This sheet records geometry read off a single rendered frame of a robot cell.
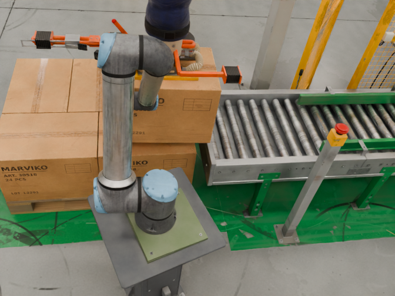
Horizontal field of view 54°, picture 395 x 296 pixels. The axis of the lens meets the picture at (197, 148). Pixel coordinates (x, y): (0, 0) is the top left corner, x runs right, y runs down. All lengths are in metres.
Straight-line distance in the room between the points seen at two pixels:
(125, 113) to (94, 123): 1.18
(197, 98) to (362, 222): 1.66
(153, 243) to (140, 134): 0.71
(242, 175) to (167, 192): 0.93
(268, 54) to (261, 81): 0.29
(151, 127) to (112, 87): 0.85
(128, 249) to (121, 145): 0.52
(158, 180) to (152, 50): 0.55
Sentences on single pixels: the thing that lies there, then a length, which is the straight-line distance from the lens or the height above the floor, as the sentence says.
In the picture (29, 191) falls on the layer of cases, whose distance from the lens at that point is 2.67.
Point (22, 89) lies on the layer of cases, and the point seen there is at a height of 0.54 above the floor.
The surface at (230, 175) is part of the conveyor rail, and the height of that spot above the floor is 0.49.
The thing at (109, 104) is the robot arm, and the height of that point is 1.40.
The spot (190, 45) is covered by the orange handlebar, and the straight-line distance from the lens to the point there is 2.10.
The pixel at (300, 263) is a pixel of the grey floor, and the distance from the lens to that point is 2.77.
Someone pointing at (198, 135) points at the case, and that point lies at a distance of 2.25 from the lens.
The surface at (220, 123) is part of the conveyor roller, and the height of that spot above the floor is 0.55.
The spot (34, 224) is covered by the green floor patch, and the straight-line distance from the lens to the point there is 2.82.
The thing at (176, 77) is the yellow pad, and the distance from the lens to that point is 2.06.
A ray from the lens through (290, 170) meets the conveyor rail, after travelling 2.51.
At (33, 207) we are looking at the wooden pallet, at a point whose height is 0.03.
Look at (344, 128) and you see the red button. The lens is 2.09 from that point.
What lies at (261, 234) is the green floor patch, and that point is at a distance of 2.79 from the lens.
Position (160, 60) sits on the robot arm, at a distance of 1.35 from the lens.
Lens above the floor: 2.32
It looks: 47 degrees down
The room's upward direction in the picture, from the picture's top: 9 degrees clockwise
